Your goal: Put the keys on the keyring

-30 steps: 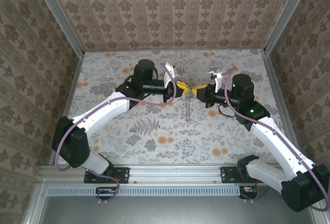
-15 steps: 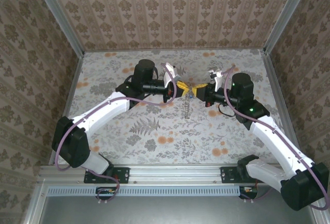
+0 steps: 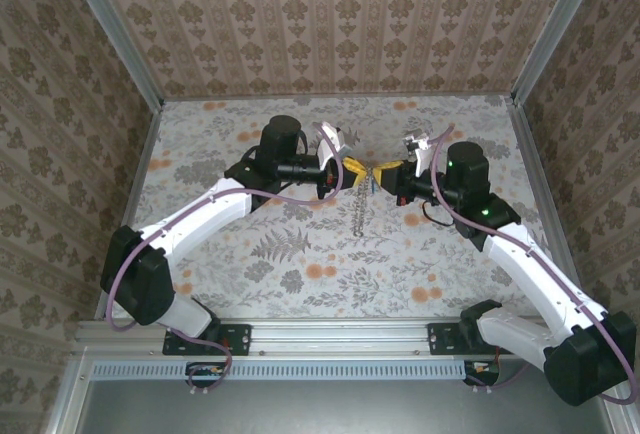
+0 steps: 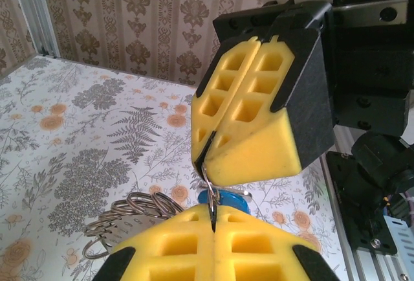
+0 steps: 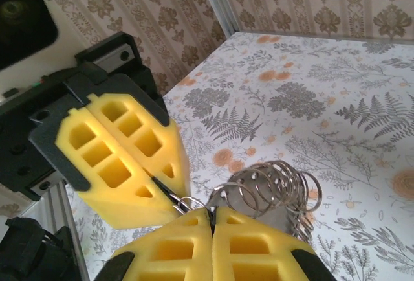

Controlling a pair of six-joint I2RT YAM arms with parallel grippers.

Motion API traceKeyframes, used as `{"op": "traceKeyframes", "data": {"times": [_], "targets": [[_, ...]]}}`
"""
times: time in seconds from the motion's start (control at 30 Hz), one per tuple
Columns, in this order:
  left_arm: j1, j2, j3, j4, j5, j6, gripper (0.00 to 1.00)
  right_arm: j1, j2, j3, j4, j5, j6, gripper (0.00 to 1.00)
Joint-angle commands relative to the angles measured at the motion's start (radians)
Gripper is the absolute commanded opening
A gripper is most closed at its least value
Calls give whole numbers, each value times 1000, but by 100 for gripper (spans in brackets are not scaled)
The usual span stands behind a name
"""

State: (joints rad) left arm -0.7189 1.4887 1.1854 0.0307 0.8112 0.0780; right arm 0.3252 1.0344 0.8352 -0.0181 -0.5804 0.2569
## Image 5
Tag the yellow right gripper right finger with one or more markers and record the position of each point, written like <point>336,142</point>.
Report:
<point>258,255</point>

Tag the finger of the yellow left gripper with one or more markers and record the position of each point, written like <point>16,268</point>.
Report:
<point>142,132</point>
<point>106,177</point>

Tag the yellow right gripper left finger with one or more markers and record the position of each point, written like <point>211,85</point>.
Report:
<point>168,255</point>

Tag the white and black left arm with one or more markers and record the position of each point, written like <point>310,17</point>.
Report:
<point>29,252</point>

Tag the floral table cover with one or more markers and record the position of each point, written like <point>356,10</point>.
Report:
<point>323,116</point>

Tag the aluminium side rail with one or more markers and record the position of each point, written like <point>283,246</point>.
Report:
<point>69,229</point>

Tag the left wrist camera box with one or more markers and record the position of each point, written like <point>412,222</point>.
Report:
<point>26,18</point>

